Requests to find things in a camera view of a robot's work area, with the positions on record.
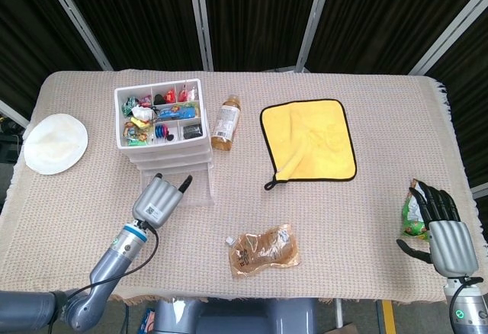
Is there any blue package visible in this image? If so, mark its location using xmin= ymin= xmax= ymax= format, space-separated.
xmin=139 ymin=307 xmax=157 ymax=334

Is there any white paper plate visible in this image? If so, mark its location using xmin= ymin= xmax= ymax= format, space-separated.
xmin=23 ymin=113 xmax=89 ymax=175

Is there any white plastic drawer organizer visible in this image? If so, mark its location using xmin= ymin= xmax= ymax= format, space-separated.
xmin=114 ymin=78 xmax=214 ymax=173

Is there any red and white candy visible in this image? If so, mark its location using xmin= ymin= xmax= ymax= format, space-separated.
xmin=178 ymin=84 xmax=197 ymax=102

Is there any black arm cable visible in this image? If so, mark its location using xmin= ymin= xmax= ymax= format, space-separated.
xmin=447 ymin=275 xmax=483 ymax=334
xmin=60 ymin=223 xmax=160 ymax=303

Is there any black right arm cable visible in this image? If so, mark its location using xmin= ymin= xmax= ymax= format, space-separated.
xmin=447 ymin=275 xmax=483 ymax=334

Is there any amber tea bottle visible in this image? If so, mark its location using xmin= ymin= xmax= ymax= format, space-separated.
xmin=210 ymin=95 xmax=242 ymax=153

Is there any brown spout pouch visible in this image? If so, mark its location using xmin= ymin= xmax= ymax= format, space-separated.
xmin=225 ymin=223 xmax=302 ymax=281

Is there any green orange candy packet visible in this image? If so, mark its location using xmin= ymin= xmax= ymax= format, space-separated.
xmin=122 ymin=124 xmax=149 ymax=146

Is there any beige woven tablecloth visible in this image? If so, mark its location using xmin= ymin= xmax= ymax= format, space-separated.
xmin=0 ymin=69 xmax=487 ymax=307

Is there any white crumpled wrapper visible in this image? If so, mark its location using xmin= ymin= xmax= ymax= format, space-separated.
xmin=131 ymin=105 xmax=153 ymax=120

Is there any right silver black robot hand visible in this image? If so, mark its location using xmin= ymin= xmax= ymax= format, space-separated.
xmin=396 ymin=182 xmax=480 ymax=278

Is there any green snack packet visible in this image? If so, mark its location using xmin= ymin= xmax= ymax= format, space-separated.
xmin=400 ymin=178 xmax=430 ymax=240

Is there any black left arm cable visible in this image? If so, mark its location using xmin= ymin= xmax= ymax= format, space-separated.
xmin=60 ymin=223 xmax=160 ymax=303

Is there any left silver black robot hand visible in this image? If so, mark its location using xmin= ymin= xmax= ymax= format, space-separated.
xmin=131 ymin=172 xmax=194 ymax=230

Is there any blue wrapped packet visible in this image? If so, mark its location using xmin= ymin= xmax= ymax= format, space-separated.
xmin=156 ymin=105 xmax=195 ymax=120

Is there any grey partition post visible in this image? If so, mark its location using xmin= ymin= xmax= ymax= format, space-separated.
xmin=0 ymin=99 xmax=31 ymax=129
xmin=186 ymin=0 xmax=215 ymax=72
xmin=295 ymin=0 xmax=339 ymax=72
xmin=407 ymin=0 xmax=488 ymax=75
xmin=37 ymin=0 xmax=114 ymax=71

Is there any black plastic-wrapped packet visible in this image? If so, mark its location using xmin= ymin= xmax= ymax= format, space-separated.
xmin=181 ymin=124 xmax=202 ymax=140

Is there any grey robot torso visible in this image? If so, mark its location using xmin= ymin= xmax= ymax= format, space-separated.
xmin=150 ymin=297 xmax=319 ymax=334

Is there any yellow cloth with black trim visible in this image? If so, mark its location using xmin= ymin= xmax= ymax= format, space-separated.
xmin=259 ymin=98 xmax=358 ymax=191

